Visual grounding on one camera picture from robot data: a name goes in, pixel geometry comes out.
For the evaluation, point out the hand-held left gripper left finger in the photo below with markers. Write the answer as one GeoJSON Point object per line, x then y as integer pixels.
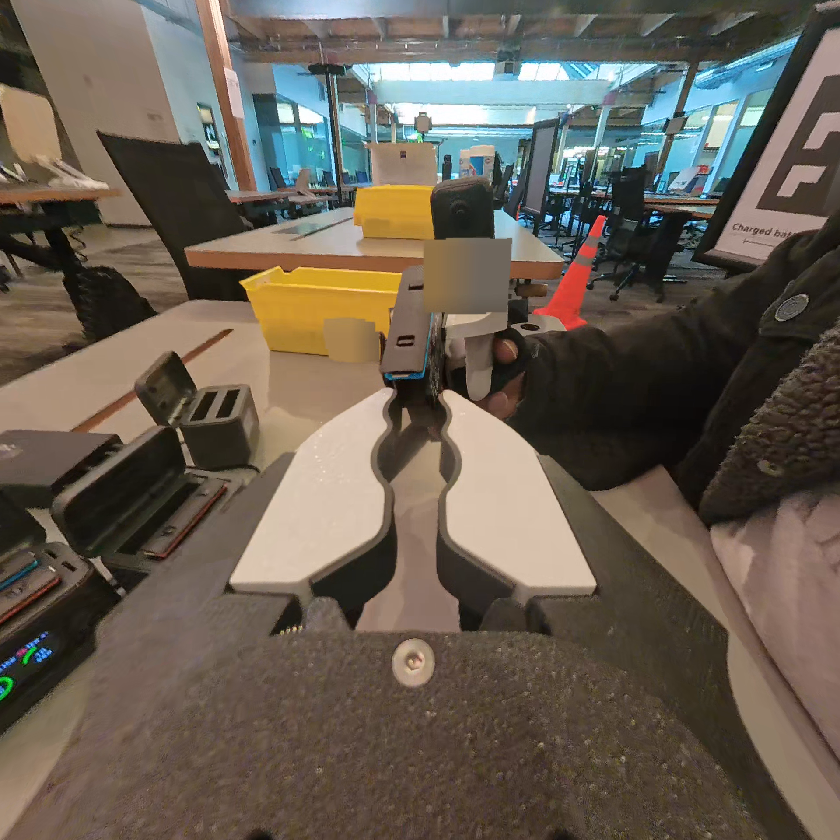
{"type": "Point", "coordinates": [315, 512]}

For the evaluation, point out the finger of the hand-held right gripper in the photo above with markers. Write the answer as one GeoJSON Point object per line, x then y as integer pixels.
{"type": "Point", "coordinates": [475, 355]}

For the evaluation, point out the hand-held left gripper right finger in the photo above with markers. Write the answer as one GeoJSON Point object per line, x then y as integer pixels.
{"type": "Point", "coordinates": [519, 512]}

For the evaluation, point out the blue-edged black battery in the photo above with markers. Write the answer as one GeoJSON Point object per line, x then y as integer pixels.
{"type": "Point", "coordinates": [26, 571]}
{"type": "Point", "coordinates": [410, 335]}

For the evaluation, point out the black battery charger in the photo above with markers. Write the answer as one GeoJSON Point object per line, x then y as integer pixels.
{"type": "Point", "coordinates": [59, 656]}
{"type": "Point", "coordinates": [223, 433]}
{"type": "Point", "coordinates": [99, 492]}

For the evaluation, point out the red-edged black battery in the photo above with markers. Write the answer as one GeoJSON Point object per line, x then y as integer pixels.
{"type": "Point", "coordinates": [184, 519]}
{"type": "Point", "coordinates": [33, 597]}

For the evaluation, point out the yellow plastic bin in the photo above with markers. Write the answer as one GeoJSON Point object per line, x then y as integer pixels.
{"type": "Point", "coordinates": [394, 210]}
{"type": "Point", "coordinates": [295, 309]}

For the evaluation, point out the black usb hub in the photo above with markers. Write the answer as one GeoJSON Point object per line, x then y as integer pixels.
{"type": "Point", "coordinates": [53, 460]}

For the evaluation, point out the person's right forearm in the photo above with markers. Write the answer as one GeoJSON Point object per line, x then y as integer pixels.
{"type": "Point", "coordinates": [630, 381]}

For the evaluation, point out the person's right hand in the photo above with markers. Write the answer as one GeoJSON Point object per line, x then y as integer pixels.
{"type": "Point", "coordinates": [505, 394]}

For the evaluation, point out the white cardboard box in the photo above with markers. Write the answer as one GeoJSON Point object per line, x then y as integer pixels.
{"type": "Point", "coordinates": [400, 164]}

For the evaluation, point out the orange traffic cone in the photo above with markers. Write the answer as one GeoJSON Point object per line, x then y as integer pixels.
{"type": "Point", "coordinates": [578, 282]}

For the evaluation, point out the wooden table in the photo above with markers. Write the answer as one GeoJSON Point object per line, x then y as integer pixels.
{"type": "Point", "coordinates": [53, 194]}
{"type": "Point", "coordinates": [289, 247]}

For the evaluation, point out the row of office desks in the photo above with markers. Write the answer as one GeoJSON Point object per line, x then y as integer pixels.
{"type": "Point", "coordinates": [643, 217]}

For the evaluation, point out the wooden pillar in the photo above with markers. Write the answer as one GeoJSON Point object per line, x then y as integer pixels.
{"type": "Point", "coordinates": [223, 92]}

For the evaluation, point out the person's dark fleece jacket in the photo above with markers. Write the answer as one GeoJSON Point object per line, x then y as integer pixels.
{"type": "Point", "coordinates": [788, 420]}

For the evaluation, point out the black office chair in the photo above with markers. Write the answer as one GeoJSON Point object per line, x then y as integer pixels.
{"type": "Point", "coordinates": [171, 210]}

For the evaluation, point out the black backpack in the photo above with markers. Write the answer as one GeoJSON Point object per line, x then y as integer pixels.
{"type": "Point", "coordinates": [112, 302]}

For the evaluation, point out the black framed sign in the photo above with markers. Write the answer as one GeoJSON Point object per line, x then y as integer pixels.
{"type": "Point", "coordinates": [788, 145]}

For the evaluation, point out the white chair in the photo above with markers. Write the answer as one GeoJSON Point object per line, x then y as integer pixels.
{"type": "Point", "coordinates": [40, 138]}

